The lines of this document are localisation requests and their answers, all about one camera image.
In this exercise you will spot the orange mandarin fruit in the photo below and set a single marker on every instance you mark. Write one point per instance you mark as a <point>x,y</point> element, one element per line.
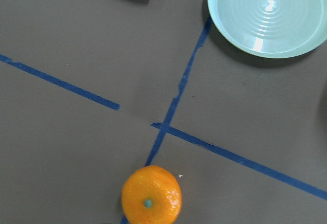
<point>151,195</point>

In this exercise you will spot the light green plate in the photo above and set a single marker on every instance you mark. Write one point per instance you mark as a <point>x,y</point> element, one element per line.
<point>271,28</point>

